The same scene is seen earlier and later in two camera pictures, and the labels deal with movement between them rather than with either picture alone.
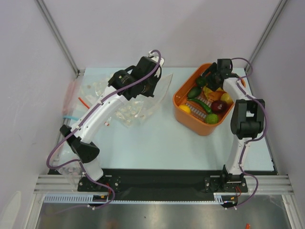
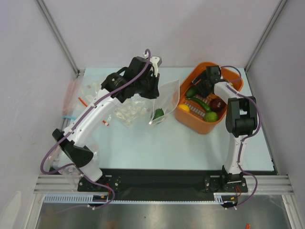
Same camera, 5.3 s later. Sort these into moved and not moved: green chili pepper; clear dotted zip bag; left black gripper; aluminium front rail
Moved: clear dotted zip bag
Not moved: aluminium front rail; green chili pepper; left black gripper
